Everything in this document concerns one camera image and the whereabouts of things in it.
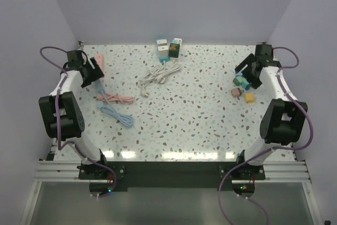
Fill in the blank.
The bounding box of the mint green plug adapter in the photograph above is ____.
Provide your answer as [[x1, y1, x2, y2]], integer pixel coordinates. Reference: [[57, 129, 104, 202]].
[[233, 75, 245, 86]]

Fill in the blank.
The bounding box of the white charger front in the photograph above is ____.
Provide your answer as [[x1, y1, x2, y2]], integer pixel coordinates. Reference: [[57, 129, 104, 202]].
[[157, 45, 169, 57]]

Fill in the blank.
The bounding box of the teal plug adapter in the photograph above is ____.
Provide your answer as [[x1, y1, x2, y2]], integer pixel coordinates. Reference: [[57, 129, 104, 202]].
[[241, 81, 251, 90]]

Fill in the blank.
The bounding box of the pink power strip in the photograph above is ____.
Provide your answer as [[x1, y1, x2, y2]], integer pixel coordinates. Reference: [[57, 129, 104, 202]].
[[94, 53, 135, 104]]

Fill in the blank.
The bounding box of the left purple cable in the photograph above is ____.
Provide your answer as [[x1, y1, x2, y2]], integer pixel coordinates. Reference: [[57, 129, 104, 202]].
[[39, 46, 116, 198]]

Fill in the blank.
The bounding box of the green picture charger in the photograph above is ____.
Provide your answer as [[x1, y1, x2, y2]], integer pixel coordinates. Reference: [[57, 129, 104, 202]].
[[168, 43, 180, 58]]

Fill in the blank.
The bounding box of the white power strip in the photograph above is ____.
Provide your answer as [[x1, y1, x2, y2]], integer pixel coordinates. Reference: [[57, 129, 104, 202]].
[[138, 56, 182, 97]]

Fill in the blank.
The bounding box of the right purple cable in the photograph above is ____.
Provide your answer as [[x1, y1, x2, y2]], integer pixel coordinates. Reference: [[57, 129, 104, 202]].
[[218, 46, 314, 225]]

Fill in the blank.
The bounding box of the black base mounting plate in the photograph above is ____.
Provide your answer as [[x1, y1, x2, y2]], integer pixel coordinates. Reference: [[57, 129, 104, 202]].
[[77, 161, 266, 193]]

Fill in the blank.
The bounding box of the pink brown plug adapter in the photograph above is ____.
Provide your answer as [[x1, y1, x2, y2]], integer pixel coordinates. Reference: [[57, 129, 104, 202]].
[[231, 87, 242, 97]]

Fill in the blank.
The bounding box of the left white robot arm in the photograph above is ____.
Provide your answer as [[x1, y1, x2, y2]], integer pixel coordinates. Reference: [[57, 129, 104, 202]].
[[38, 50, 114, 181]]

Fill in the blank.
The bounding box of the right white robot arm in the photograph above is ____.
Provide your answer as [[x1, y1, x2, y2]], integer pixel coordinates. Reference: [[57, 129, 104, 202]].
[[234, 44, 308, 179]]

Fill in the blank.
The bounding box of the yellow plug adapter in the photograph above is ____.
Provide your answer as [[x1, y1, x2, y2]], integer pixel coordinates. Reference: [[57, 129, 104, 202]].
[[244, 93, 255, 103]]

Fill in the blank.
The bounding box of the light blue power strip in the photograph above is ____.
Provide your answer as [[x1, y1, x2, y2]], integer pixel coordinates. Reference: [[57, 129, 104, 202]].
[[94, 80, 134, 127]]

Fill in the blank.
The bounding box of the purple cable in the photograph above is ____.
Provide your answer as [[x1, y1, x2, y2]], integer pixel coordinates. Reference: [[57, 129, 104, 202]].
[[39, 46, 116, 198], [218, 46, 314, 225]]

